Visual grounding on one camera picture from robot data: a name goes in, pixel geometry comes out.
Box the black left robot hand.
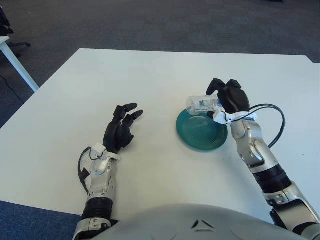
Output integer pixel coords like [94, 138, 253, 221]
[102, 102, 145, 154]

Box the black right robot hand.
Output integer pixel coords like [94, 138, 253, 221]
[206, 78, 251, 115]

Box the clear bottle with blue cap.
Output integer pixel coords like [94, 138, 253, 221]
[186, 95, 225, 115]

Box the teal round plate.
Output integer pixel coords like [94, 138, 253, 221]
[175, 108, 229, 152]

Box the grey robot torso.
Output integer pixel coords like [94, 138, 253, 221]
[98, 203, 310, 240]

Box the white side table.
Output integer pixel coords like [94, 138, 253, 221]
[0, 36, 40, 93]

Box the black office chair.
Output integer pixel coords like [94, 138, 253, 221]
[0, 6, 31, 60]

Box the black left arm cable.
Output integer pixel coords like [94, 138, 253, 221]
[77, 146, 101, 196]

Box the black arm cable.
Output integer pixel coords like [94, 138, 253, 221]
[248, 103, 287, 148]
[77, 146, 101, 196]

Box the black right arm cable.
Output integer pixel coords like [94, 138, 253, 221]
[248, 103, 287, 148]

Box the thin black floor cable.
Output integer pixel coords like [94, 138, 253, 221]
[0, 74, 26, 103]

